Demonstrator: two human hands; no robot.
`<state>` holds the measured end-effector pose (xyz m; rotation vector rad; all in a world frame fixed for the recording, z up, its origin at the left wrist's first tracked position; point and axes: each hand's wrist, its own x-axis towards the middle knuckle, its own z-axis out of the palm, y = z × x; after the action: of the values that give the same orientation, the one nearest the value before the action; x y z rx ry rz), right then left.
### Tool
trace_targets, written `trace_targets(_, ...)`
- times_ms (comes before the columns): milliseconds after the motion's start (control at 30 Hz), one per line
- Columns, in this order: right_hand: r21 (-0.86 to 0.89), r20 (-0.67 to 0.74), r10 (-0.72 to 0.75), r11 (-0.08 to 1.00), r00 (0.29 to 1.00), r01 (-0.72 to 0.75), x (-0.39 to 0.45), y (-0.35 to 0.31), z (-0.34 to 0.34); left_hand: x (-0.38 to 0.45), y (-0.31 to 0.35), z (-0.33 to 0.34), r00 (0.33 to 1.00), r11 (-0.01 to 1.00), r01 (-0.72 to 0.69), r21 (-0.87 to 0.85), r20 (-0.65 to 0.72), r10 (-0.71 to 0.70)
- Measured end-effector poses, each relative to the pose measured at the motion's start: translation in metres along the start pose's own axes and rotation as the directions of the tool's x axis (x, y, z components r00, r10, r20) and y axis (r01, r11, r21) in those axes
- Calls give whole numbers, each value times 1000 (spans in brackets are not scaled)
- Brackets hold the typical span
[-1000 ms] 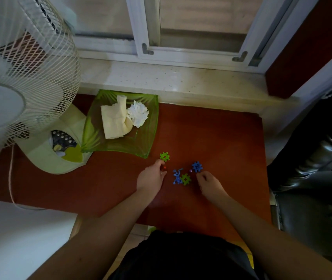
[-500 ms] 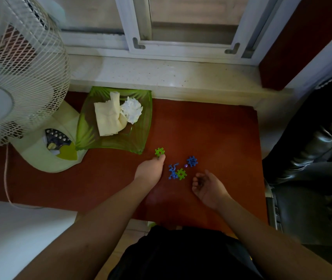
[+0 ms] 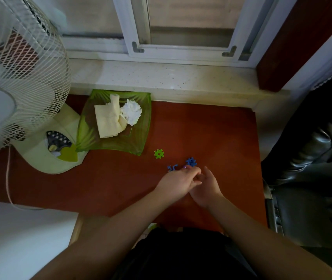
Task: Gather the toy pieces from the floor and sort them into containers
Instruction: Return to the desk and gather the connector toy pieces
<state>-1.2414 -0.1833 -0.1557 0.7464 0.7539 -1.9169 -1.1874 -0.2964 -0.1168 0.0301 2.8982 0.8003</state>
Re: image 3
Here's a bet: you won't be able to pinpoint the white framed window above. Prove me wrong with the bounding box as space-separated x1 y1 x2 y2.
30 0 301 68

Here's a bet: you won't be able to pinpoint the person's right hand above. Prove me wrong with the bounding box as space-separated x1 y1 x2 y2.
188 166 225 209

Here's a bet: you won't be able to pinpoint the white fan power cord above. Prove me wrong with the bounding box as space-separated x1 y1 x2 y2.
5 145 45 211

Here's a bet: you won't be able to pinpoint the person's black shorts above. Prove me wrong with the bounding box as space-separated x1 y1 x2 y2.
112 227 260 280

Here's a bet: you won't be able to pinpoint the person's left hand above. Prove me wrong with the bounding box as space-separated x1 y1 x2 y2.
153 165 202 203

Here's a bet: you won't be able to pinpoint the dark red wooden window trim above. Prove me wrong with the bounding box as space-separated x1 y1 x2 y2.
256 0 332 93

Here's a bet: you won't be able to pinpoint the folded beige paper towel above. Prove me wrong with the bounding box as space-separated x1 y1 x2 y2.
94 94 129 139

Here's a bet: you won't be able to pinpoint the black leather office chair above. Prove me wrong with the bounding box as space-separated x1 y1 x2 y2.
261 62 332 280

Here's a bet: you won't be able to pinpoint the wooden floor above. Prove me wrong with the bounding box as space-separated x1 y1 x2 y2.
68 214 155 248

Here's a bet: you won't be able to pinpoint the white stone window sill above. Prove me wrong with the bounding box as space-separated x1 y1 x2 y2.
66 58 292 108

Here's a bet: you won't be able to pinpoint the red-brown wooden table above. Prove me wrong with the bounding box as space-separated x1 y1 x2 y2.
0 94 269 234

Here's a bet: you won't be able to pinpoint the green glass dish with tissues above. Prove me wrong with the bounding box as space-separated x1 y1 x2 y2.
75 89 152 156

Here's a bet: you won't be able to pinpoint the person's left forearm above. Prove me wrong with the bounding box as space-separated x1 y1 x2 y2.
31 189 169 280

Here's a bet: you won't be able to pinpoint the person's right forearm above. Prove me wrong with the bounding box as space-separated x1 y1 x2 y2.
210 194 332 280

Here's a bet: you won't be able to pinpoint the crumpled white tissue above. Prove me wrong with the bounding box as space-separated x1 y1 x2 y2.
120 99 143 127

